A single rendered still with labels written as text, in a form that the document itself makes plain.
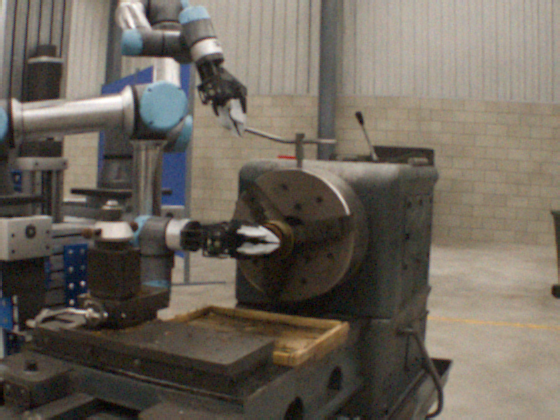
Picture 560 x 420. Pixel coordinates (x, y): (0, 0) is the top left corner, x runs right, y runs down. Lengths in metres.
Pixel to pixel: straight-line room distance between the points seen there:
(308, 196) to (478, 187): 9.95
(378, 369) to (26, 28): 1.36
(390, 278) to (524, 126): 9.81
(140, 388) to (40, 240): 0.60
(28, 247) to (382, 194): 0.86
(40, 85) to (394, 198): 0.99
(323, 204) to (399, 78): 10.31
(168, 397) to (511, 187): 10.59
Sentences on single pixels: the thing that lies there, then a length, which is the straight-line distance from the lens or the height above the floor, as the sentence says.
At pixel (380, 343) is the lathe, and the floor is 0.80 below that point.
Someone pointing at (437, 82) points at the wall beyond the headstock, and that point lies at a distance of 11.68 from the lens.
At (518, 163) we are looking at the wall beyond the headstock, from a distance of 11.40.
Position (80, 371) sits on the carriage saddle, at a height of 0.90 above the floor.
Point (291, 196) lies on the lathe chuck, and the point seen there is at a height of 1.17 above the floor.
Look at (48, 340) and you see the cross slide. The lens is 1.17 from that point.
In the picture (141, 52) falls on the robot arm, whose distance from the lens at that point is 1.75.
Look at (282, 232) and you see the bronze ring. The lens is 1.47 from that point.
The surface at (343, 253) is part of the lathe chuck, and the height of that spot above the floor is 1.05.
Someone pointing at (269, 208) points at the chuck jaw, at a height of 1.14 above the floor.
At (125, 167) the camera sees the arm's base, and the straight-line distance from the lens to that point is 1.92.
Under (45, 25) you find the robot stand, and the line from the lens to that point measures 1.97.
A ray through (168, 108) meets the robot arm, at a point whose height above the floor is 1.37.
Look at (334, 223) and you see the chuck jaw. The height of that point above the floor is 1.12.
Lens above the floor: 1.26
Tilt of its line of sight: 5 degrees down
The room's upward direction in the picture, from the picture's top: 2 degrees clockwise
